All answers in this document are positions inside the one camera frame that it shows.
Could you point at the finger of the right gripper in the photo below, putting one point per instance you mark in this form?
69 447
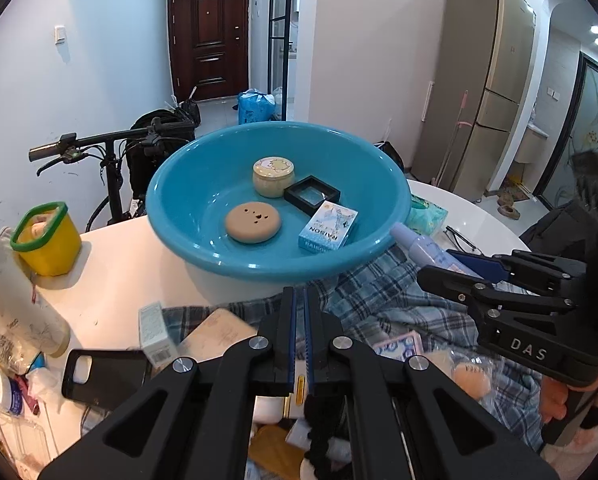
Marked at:
538 273
486 304

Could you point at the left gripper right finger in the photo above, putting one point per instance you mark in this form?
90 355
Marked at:
405 420

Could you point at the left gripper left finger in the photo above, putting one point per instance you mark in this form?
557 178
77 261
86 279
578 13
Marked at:
193 420

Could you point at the blue Raison box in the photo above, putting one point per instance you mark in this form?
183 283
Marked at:
328 229

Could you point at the black square box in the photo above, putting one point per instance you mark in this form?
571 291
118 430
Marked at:
309 193

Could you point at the round cream jar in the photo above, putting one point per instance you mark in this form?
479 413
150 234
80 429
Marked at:
271 175

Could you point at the right hand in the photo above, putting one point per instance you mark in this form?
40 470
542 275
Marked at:
553 397

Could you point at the black eyeglasses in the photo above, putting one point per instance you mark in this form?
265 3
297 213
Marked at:
461 242

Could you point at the white lotion bottle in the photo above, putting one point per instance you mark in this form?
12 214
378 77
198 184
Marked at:
269 410

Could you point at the small barcode box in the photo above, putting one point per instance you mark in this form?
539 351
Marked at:
154 339

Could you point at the black phone case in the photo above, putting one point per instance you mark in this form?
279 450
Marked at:
113 377

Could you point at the green tissue pack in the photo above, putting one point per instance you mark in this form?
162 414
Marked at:
425 218

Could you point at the beige flat compact case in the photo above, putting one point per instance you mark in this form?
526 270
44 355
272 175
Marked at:
217 333

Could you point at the blue plaid shirt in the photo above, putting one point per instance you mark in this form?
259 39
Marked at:
381 300

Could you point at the white blue jar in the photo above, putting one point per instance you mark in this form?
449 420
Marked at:
11 400

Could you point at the beige refrigerator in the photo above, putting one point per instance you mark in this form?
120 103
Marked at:
482 68

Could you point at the blue plastic basin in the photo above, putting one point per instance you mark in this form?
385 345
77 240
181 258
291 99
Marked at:
193 190

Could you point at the white floral tumbler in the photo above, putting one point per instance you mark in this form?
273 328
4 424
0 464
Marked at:
24 311

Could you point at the yellow tub green lid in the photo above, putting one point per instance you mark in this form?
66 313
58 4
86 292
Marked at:
47 240

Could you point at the blue plastic bag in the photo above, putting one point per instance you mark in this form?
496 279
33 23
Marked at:
255 106

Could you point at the dark wooden door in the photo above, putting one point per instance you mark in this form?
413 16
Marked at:
208 45

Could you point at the black scooter handlebar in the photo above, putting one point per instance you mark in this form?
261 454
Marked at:
128 159

